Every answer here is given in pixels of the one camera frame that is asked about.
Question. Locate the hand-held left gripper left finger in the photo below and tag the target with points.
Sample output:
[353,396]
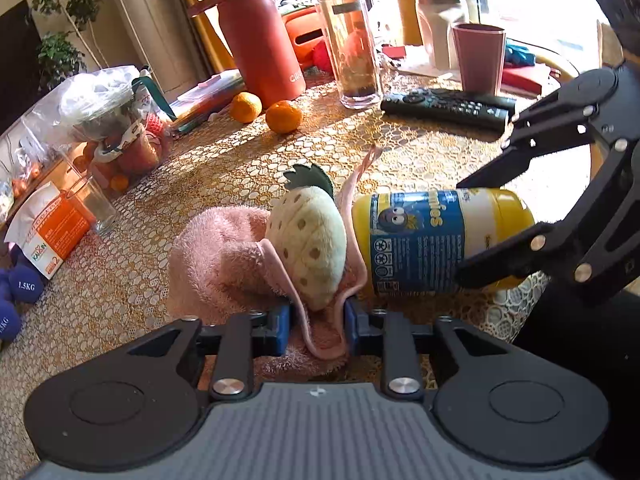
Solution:
[280,327]

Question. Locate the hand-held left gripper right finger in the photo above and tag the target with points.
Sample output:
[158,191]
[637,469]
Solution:
[352,327]

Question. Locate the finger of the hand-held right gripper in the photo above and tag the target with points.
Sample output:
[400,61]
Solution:
[500,165]
[505,260]

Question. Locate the yellow container with blue label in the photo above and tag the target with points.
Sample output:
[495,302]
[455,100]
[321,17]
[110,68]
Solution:
[425,240]

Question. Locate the pink strawberry hand towel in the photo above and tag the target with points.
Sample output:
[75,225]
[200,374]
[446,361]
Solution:
[220,260]

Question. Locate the black remote control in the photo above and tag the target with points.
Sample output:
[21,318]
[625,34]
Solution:
[492,101]
[440,110]

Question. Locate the red book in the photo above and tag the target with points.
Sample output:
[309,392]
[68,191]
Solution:
[525,80]

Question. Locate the blue cloth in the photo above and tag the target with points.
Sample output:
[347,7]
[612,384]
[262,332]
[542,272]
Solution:
[519,54]

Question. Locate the pink cup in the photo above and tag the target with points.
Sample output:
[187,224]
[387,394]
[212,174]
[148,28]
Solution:
[479,60]

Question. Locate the tall glass tumbler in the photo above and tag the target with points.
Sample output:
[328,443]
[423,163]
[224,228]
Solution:
[355,50]

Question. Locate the orange mandarin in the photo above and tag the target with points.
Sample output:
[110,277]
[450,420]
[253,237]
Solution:
[246,107]
[283,117]

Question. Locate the small drinking glass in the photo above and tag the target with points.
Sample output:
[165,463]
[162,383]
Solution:
[95,205]

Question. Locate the orange tissue box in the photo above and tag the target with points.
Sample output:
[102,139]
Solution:
[302,32]

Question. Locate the stack of colourful folders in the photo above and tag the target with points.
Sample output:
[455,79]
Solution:
[205,97]

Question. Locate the orange and white box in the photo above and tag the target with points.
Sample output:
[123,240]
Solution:
[55,230]

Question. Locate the purple dumbbell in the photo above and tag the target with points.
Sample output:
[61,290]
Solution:
[7,322]
[25,282]

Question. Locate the red water bottle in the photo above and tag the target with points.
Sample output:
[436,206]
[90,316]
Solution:
[260,45]

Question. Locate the clear plastic bag of fruit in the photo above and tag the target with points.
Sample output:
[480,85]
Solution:
[105,120]

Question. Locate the black television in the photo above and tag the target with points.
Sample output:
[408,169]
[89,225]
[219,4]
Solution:
[17,65]

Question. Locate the green potted plant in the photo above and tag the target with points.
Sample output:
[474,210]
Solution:
[67,5]

